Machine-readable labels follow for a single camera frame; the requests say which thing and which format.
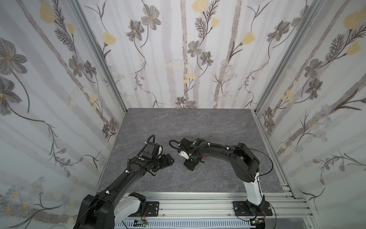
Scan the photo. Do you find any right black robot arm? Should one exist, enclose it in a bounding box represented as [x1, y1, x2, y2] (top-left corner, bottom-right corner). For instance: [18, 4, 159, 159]
[175, 138, 266, 216]

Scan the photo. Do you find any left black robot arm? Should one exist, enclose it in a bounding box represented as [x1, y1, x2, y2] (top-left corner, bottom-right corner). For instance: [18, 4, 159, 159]
[74, 142, 174, 229]

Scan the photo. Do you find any small circuit board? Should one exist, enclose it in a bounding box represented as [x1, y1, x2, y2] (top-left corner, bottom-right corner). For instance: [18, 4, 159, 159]
[133, 219, 148, 227]

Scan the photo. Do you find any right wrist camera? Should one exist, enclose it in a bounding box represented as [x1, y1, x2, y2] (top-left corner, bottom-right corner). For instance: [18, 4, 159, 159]
[178, 149, 190, 160]

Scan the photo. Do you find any aluminium frame rail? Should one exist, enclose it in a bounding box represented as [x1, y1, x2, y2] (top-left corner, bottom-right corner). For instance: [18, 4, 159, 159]
[114, 191, 315, 221]

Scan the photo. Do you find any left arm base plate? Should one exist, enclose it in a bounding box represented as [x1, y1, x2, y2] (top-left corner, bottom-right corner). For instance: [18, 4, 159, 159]
[136, 201, 160, 217]

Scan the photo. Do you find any white slotted cable duct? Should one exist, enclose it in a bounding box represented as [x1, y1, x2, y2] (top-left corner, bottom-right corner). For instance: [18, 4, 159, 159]
[115, 219, 256, 229]

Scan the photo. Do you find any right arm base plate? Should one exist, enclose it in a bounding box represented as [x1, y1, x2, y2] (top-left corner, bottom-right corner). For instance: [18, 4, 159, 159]
[232, 200, 273, 218]

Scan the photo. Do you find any black device under rail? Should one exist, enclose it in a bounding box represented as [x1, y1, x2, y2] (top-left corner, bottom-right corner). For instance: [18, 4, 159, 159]
[250, 219, 266, 229]

